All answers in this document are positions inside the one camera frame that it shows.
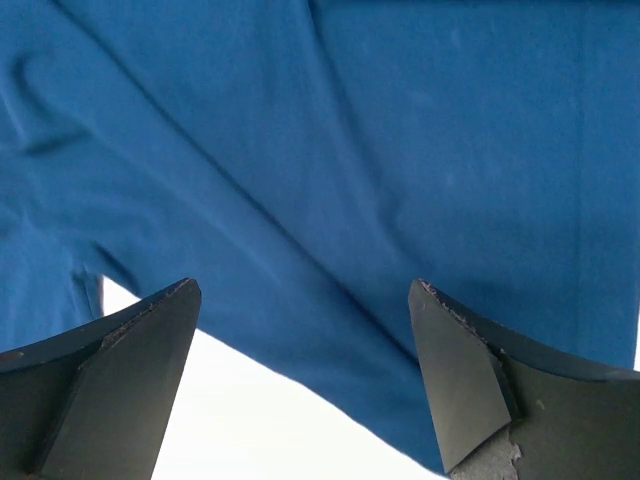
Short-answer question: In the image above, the blue polo t-shirt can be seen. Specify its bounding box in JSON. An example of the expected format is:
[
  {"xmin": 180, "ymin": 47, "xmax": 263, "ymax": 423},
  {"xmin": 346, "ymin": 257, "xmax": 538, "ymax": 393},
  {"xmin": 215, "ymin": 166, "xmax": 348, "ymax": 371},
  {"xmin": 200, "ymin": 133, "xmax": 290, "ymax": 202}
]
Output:
[{"xmin": 1, "ymin": 1, "xmax": 639, "ymax": 470}]

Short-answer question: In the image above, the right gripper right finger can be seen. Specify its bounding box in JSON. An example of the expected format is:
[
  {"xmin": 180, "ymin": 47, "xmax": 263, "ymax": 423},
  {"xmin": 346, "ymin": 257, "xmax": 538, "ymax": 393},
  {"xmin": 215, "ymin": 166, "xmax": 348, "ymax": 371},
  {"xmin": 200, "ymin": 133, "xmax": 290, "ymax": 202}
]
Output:
[{"xmin": 409, "ymin": 280, "xmax": 639, "ymax": 480}]

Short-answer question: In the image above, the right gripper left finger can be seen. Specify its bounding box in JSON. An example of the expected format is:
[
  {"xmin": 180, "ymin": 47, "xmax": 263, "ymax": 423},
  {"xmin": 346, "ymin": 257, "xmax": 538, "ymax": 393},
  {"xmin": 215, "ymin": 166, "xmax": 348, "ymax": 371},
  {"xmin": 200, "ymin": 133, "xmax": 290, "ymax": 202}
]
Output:
[{"xmin": 1, "ymin": 279, "xmax": 201, "ymax": 480}]

